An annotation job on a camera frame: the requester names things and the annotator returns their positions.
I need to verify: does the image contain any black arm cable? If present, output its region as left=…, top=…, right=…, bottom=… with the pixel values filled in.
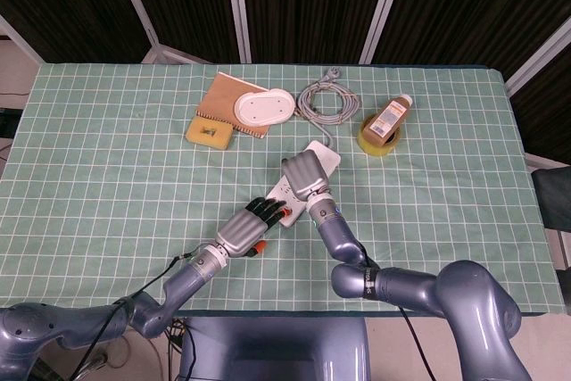
left=363, top=255, right=437, bottom=381
left=70, top=249, right=200, bottom=381

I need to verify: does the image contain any dark fabric chair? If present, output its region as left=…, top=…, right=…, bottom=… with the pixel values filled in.
left=533, top=166, right=571, bottom=233

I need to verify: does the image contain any amber liquid plastic bottle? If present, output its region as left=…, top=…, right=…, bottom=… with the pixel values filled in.
left=360, top=94, right=414, bottom=146

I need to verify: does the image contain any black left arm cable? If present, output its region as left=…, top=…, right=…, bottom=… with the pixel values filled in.
left=70, top=249, right=200, bottom=381

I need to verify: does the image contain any yellow adhesive tape roll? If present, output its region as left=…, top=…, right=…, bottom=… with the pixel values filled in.
left=358, top=113, right=402, bottom=158

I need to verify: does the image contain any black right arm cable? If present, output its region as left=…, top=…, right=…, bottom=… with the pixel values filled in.
left=363, top=255, right=437, bottom=381

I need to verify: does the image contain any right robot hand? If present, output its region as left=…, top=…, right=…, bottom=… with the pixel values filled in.
left=280, top=151, right=334, bottom=203

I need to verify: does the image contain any yellow sponge block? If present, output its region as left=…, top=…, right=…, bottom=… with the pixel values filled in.
left=185, top=116, right=234, bottom=150

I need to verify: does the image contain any grey cable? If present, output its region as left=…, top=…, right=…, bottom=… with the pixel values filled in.
left=296, top=67, right=361, bottom=148

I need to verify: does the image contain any white power strip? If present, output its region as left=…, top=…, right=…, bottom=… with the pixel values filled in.
left=266, top=139, right=343, bottom=228

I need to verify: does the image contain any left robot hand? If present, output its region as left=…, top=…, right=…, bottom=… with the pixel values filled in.
left=215, top=196, right=294, bottom=260

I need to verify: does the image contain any blue-grey robot torso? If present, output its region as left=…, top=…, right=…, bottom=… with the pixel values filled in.
left=178, top=316, right=371, bottom=381

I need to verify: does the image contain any brown spiral notebook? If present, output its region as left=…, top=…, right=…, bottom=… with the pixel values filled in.
left=194, top=71, right=273, bottom=139

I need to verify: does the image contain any white oval plastic tray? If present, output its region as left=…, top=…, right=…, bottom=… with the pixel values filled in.
left=234, top=88, right=295, bottom=128

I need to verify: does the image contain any green checked tablecloth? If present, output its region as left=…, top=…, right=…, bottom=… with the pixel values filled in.
left=0, top=62, right=567, bottom=316

